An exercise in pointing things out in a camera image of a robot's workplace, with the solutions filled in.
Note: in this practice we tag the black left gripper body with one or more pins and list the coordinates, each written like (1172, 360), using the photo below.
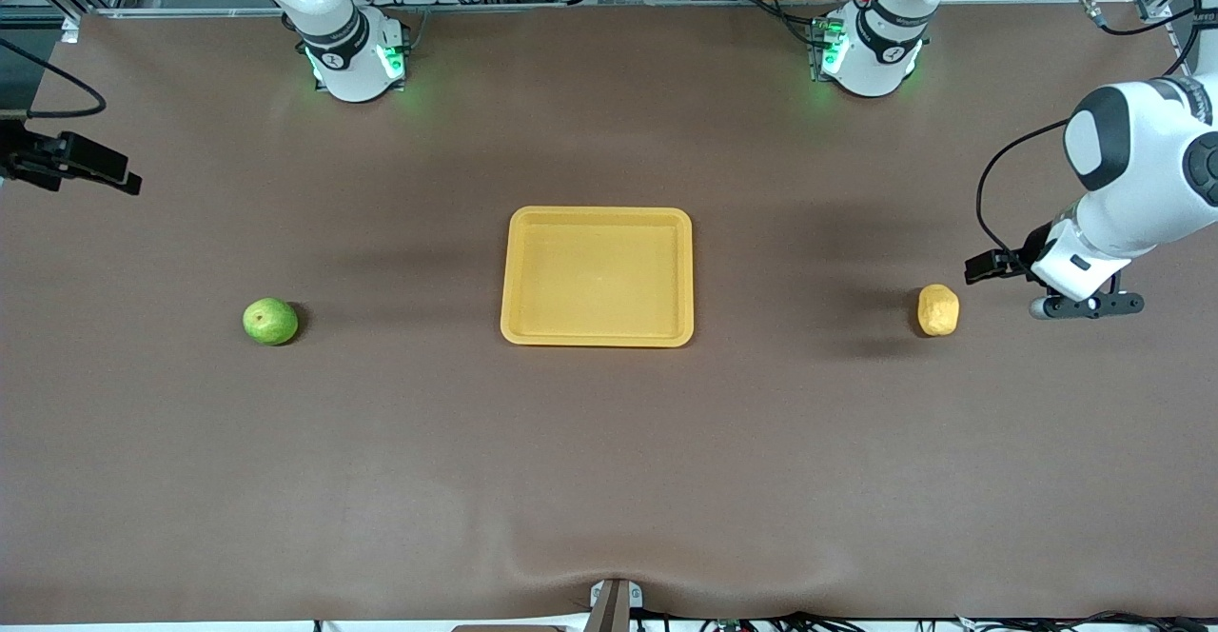
(1026, 258)

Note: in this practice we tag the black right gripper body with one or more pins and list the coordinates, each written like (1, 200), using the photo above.
(27, 161)

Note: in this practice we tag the yellow potato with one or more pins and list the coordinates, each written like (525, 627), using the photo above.
(938, 311)

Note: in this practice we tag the green apple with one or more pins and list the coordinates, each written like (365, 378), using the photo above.
(270, 322)

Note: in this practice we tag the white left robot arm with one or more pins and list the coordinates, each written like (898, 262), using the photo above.
(1142, 175)

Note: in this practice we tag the yellow plastic tray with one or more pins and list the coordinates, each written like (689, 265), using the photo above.
(597, 280)

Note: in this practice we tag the brown table mat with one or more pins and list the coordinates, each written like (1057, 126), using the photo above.
(609, 470)

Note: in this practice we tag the aluminium table edge rail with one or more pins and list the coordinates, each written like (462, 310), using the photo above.
(618, 6)

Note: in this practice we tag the grey metal camera bracket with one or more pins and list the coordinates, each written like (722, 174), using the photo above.
(616, 603)

